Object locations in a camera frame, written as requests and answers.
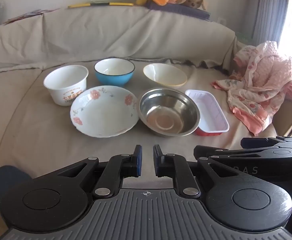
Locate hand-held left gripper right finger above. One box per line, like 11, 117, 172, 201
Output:
153, 144, 239, 199

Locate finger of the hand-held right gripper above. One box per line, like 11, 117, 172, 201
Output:
193, 145, 274, 160
240, 136, 292, 149

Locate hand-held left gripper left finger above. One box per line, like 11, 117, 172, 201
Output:
50, 144, 143, 198

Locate stainless steel bowl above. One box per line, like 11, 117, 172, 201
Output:
139, 88, 201, 137

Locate white floral plate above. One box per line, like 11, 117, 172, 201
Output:
70, 85, 139, 138

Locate blue enamel bowl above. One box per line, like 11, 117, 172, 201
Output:
94, 58, 136, 86

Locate white printed paper bowl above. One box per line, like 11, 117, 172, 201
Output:
43, 65, 89, 106

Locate red and white plastic tray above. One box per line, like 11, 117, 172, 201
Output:
185, 89, 230, 136

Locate brown chair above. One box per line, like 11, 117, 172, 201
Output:
273, 97, 292, 138

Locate pink floral cloth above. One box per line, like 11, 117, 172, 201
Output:
211, 41, 292, 136

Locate cream oval bowl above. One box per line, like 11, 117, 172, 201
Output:
143, 63, 188, 87

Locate grey pleated curtain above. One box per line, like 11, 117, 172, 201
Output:
254, 0, 292, 55

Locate yellow stick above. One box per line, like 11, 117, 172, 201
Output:
68, 2, 134, 8

